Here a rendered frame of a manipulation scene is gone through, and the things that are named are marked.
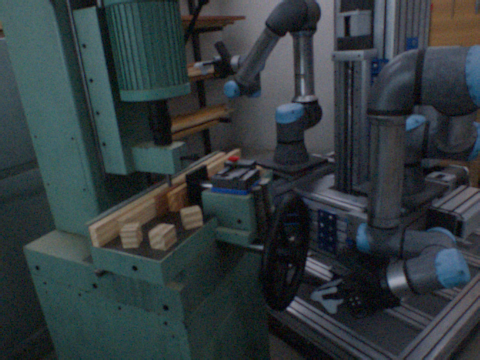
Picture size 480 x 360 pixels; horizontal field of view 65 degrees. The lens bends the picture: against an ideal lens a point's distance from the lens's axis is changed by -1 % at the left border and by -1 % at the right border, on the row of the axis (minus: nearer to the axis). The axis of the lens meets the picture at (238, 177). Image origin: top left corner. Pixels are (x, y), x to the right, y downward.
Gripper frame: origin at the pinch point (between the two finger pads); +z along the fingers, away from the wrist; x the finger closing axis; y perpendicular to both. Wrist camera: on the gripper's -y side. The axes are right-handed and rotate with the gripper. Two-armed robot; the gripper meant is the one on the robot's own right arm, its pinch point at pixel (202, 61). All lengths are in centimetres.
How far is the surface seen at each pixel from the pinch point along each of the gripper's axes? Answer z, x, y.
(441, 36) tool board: -67, 239, 34
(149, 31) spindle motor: -64, -86, -23
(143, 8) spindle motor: -64, -85, -28
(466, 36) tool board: -86, 239, 35
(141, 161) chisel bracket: -52, -89, 9
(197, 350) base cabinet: -77, -107, 49
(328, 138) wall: 40, 226, 135
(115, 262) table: -65, -113, 21
